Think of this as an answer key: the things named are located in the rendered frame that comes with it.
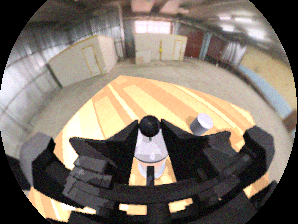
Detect glass coffee press with black plunger knob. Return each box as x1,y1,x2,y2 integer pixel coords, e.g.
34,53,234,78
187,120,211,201
134,116,169,185

